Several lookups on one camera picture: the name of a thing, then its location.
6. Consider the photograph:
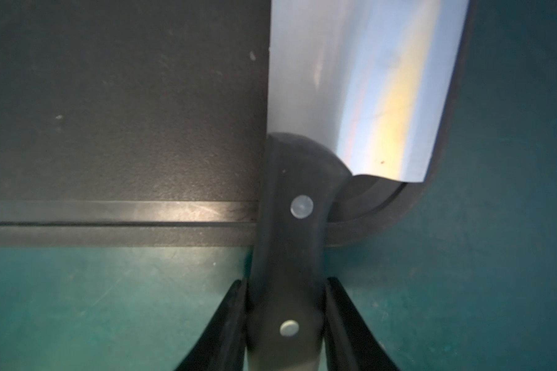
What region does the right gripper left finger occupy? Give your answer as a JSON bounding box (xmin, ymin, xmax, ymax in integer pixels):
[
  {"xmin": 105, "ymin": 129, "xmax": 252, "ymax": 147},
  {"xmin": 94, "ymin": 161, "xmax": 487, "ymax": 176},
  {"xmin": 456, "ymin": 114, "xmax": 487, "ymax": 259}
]
[{"xmin": 176, "ymin": 280, "xmax": 247, "ymax": 371}]

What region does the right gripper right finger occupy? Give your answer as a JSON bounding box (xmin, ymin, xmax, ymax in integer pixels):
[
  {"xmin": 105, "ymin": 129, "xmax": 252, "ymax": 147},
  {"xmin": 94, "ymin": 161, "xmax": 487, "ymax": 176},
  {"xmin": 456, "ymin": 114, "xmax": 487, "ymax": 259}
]
[{"xmin": 324, "ymin": 278, "xmax": 399, "ymax": 371}]

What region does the cleaver knife black handle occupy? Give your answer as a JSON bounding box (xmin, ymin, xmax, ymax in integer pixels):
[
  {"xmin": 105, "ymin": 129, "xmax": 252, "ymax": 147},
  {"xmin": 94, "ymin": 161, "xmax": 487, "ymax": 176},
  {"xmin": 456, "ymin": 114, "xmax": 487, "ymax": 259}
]
[{"xmin": 245, "ymin": 0, "xmax": 470, "ymax": 371}]

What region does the black cutting board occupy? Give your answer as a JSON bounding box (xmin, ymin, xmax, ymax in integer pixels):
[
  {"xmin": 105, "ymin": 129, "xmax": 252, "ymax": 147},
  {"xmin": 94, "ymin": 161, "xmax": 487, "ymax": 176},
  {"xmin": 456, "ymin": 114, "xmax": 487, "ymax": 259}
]
[{"xmin": 0, "ymin": 1, "xmax": 475, "ymax": 247}]

